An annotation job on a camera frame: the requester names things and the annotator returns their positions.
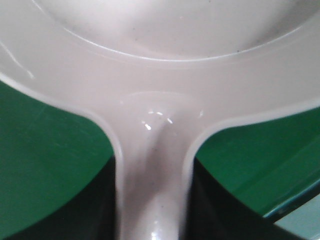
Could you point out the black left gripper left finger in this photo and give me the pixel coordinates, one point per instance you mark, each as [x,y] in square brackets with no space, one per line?
[42,204]

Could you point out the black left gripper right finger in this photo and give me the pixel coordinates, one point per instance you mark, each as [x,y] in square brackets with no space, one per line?
[213,213]

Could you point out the pink plastic dustpan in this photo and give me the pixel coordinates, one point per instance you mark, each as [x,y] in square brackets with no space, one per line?
[159,77]

